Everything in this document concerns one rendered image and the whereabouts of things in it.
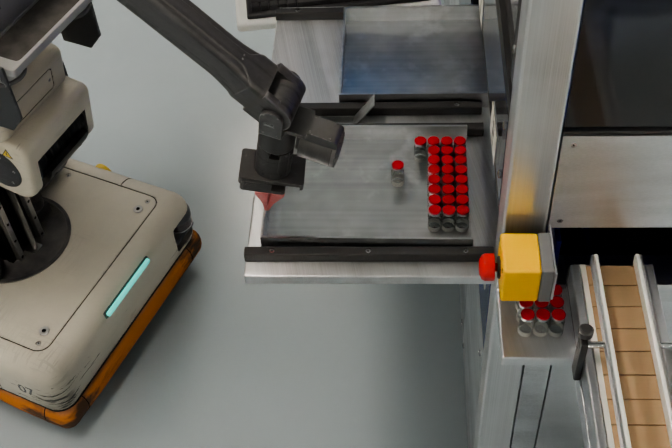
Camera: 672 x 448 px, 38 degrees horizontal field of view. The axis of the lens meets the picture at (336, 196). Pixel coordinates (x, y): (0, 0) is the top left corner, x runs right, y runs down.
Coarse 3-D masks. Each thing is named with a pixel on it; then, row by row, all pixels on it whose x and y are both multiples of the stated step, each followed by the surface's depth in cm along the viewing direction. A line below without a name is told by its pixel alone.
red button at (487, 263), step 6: (480, 258) 142; (486, 258) 141; (492, 258) 141; (480, 264) 141; (486, 264) 140; (492, 264) 140; (480, 270) 141; (486, 270) 140; (492, 270) 140; (480, 276) 142; (486, 276) 141; (492, 276) 141
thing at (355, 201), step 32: (352, 128) 175; (384, 128) 175; (416, 128) 174; (448, 128) 174; (352, 160) 174; (384, 160) 173; (288, 192) 169; (320, 192) 169; (352, 192) 169; (384, 192) 168; (416, 192) 168; (288, 224) 165; (320, 224) 164; (352, 224) 164; (384, 224) 164; (416, 224) 163
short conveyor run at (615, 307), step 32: (640, 256) 146; (576, 288) 147; (608, 288) 147; (640, 288) 143; (576, 320) 145; (608, 320) 138; (640, 320) 143; (576, 352) 139; (608, 352) 135; (640, 352) 139; (576, 384) 145; (608, 384) 136; (640, 384) 136; (608, 416) 133; (640, 416) 132
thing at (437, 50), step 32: (352, 32) 198; (384, 32) 197; (416, 32) 196; (448, 32) 196; (480, 32) 196; (352, 64) 191; (384, 64) 191; (416, 64) 190; (448, 64) 190; (480, 64) 189; (352, 96) 181; (384, 96) 180; (416, 96) 180; (448, 96) 180; (480, 96) 179
